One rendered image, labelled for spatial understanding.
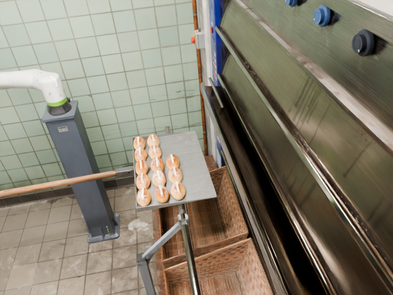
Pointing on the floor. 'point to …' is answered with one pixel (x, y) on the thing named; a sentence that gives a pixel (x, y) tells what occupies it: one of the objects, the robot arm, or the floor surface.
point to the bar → (143, 259)
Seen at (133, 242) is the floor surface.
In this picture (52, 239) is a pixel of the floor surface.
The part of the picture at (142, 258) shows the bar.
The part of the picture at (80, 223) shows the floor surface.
